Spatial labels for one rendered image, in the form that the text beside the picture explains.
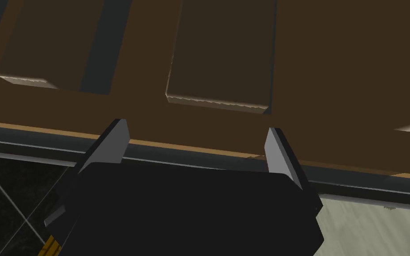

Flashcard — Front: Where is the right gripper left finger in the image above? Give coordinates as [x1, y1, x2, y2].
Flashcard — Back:
[76, 118, 131, 175]

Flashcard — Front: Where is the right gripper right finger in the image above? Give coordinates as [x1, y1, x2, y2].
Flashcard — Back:
[264, 127, 304, 191]

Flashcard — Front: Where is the brown panelled door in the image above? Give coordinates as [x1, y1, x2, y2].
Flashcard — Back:
[0, 0, 410, 183]

